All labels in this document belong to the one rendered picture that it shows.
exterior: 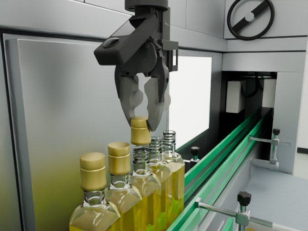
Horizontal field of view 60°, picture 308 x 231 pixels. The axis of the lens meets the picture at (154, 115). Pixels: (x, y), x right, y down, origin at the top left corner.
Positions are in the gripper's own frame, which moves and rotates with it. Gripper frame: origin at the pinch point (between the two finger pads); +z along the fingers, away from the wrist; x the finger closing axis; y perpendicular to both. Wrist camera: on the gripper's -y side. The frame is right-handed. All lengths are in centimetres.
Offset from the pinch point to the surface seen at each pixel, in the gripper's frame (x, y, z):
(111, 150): 0.3, -7.5, 2.7
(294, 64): -17, 102, -9
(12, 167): 15.0, -14.3, 6.2
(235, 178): -5, 54, 31
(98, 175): -1.5, -12.3, 4.5
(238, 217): -14.0, 16.8, 22.6
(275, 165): -15, 80, 33
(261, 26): -1, 101, -26
